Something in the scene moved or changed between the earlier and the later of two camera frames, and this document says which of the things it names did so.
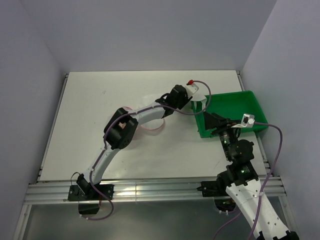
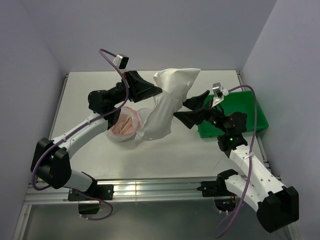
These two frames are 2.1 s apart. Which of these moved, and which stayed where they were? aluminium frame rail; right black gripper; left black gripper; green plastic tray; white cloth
Moved: left black gripper; white cloth; right black gripper
Stayed: green plastic tray; aluminium frame rail
